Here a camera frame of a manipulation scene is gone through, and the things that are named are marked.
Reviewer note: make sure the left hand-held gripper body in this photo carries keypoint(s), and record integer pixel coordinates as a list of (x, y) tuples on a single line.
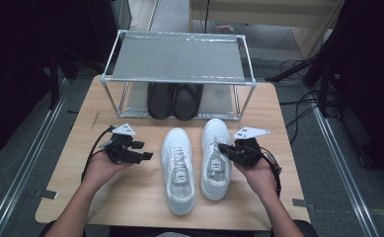
[(122, 151)]

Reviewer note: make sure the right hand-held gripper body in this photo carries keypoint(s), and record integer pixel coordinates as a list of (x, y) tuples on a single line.
[(248, 153)]

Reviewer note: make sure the white sneaker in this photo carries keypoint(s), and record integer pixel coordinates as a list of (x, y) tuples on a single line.
[(215, 131), (178, 141)]

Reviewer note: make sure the black slipper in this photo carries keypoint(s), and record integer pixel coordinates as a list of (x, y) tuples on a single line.
[(160, 102), (188, 102)]

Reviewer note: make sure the metal shoe rack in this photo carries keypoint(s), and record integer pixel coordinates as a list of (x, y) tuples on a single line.
[(179, 57)]

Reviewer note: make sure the person's left hand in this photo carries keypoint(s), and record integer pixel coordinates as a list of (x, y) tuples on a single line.
[(102, 169)]

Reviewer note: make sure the person's right hand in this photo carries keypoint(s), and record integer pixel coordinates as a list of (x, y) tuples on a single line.
[(262, 179)]

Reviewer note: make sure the grey tape piece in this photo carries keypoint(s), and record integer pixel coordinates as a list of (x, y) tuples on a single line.
[(46, 194), (303, 204)]

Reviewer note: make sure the black tripod stand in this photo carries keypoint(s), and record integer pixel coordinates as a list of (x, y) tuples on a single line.
[(298, 69)]

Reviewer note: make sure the dark curtain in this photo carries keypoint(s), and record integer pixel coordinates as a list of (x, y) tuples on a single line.
[(15, 65), (370, 65)]

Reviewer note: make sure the wooden cabinet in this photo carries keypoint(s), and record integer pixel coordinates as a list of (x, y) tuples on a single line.
[(262, 11)]

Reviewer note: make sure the metal floor rail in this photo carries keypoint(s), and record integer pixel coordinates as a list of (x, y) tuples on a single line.
[(21, 174), (344, 174)]

